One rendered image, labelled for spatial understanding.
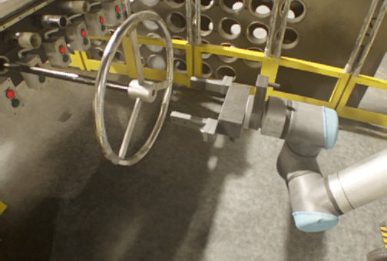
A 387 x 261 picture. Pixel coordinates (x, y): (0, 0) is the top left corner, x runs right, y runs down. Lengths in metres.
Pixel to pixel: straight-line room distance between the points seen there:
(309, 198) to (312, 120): 0.16
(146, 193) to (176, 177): 0.20
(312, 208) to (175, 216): 0.91
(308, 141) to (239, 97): 0.18
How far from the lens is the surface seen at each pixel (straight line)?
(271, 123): 0.53
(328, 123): 0.55
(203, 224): 1.33
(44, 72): 0.83
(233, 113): 0.52
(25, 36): 1.11
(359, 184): 0.55
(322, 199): 0.56
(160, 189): 1.43
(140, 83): 0.61
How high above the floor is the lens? 1.25
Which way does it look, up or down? 45 degrees down
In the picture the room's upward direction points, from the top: 1 degrees counter-clockwise
